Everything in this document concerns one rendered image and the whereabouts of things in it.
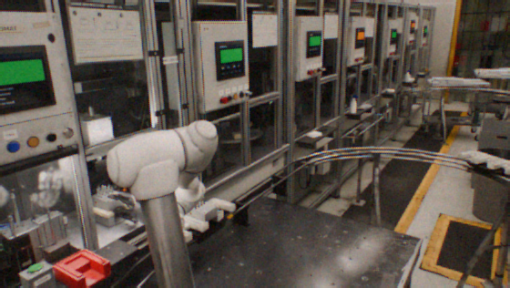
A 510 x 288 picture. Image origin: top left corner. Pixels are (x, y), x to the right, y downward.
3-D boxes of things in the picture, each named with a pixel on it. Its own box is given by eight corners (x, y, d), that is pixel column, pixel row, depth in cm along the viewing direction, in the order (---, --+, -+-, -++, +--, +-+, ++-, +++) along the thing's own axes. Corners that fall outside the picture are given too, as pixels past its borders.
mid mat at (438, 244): (506, 296, 251) (507, 295, 251) (418, 269, 281) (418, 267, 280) (508, 230, 331) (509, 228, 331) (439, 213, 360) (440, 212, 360)
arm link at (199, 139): (198, 140, 128) (161, 149, 120) (214, 107, 114) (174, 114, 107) (215, 172, 123) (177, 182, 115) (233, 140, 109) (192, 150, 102)
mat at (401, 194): (393, 258, 294) (393, 256, 293) (323, 236, 325) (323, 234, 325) (468, 111, 760) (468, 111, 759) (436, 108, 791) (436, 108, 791)
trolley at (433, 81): (423, 138, 592) (430, 77, 564) (418, 129, 644) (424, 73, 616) (485, 141, 569) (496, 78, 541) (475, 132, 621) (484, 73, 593)
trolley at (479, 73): (506, 128, 638) (517, 71, 610) (467, 125, 662) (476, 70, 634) (500, 117, 711) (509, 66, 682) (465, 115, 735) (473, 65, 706)
